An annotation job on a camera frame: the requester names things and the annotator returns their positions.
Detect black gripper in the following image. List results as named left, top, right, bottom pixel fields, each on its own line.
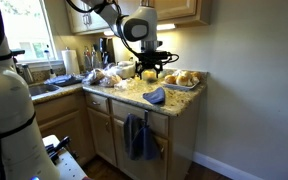
left=135, top=50, right=169, bottom=80

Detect blue terry cloth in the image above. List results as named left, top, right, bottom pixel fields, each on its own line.
left=142, top=86, right=167, bottom=105

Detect metal over-drawer hook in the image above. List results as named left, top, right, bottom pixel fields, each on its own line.
left=142, top=109, right=150, bottom=130

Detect glass bowl with orange fruit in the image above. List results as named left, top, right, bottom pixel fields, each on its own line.
left=141, top=68, right=159, bottom=84

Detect yellow onion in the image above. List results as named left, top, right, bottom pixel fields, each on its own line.
left=163, top=74, right=178, bottom=85
left=179, top=69, right=194, bottom=80
left=190, top=70, right=203, bottom=81
left=175, top=74, right=190, bottom=87

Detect clear plastic bag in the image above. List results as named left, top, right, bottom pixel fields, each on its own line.
left=113, top=77, right=137, bottom=92

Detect white tray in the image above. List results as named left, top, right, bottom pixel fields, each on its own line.
left=160, top=79, right=201, bottom=92

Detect small bagged brown bread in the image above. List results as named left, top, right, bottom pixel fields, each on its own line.
left=98, top=73, right=123, bottom=89

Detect clear spray bottle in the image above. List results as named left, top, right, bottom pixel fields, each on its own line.
left=83, top=46, right=93, bottom=73
left=90, top=44, right=100, bottom=70

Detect large bagged brown bread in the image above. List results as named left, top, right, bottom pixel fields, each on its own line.
left=82, top=67, right=105, bottom=86

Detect wooden upper cabinets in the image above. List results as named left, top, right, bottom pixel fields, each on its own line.
left=65, top=0, right=214, bottom=36

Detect grey hanging towel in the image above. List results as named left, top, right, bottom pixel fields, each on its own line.
left=122, top=113, right=145, bottom=161

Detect white paper towel roll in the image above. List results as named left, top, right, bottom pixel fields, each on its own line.
left=60, top=47, right=81, bottom=76

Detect dark blue dish mat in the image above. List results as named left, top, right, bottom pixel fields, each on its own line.
left=45, top=73, right=85, bottom=87

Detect white dish wand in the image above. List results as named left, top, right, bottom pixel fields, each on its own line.
left=43, top=44, right=57, bottom=80

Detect wooden sink cabinet front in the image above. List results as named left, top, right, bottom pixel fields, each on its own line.
left=33, top=92, right=97, bottom=165

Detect steel kitchen sink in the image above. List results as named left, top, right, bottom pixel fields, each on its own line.
left=27, top=83, right=62, bottom=98

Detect black tools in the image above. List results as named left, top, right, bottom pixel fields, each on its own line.
left=45, top=135, right=80, bottom=165

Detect white baseboard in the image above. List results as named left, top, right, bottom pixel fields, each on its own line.
left=192, top=151, right=266, bottom=180

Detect metal cup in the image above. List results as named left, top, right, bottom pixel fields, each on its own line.
left=20, top=62, right=35, bottom=85

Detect kitchen window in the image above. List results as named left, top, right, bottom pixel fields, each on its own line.
left=0, top=0, right=57, bottom=63

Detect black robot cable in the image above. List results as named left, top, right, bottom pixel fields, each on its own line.
left=65, top=0, right=180, bottom=65

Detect wooden drawer front with handle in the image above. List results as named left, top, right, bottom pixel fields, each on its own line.
left=84, top=91, right=111, bottom=115

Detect wooden cabinet door with handle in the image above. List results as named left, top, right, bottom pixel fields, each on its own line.
left=86, top=106, right=118, bottom=167

